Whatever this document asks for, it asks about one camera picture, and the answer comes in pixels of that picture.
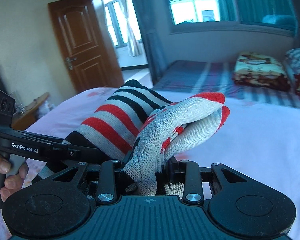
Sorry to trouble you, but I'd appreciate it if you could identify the white sheer balcony curtain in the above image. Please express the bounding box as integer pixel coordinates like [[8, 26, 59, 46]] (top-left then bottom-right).
[[114, 0, 142, 57]]

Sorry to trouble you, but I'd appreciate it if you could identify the blue window curtain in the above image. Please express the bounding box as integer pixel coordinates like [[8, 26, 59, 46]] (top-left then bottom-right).
[[132, 0, 168, 84]]

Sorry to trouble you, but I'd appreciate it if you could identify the folded printed blanket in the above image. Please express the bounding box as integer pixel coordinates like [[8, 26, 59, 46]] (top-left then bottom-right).
[[232, 51, 291, 92]]

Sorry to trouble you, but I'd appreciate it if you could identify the brown wooden door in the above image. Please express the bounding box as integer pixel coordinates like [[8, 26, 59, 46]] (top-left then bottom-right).
[[47, 0, 124, 93]]

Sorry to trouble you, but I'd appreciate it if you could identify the window with frame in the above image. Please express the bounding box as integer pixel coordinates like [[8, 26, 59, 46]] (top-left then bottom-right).
[[167, 0, 298, 34]]

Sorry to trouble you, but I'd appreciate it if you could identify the person's left hand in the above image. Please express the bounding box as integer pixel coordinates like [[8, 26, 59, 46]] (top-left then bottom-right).
[[0, 156, 29, 202]]

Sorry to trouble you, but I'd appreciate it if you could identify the wooden side table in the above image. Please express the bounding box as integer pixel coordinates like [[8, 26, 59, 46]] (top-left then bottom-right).
[[12, 92, 50, 131]]

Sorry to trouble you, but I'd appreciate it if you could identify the teal right window curtain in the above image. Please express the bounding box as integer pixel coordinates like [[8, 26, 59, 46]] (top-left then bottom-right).
[[217, 0, 298, 31]]

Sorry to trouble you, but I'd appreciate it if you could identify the striped red black white sweater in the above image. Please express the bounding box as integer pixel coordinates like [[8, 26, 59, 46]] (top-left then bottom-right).
[[63, 80, 230, 196]]

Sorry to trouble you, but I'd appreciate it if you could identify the striped pillow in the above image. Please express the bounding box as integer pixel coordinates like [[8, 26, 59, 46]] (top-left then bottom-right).
[[283, 48, 300, 77]]

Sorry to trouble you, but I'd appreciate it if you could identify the white floral bed sheet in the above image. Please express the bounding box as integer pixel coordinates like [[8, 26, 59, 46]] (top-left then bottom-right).
[[0, 87, 300, 240]]

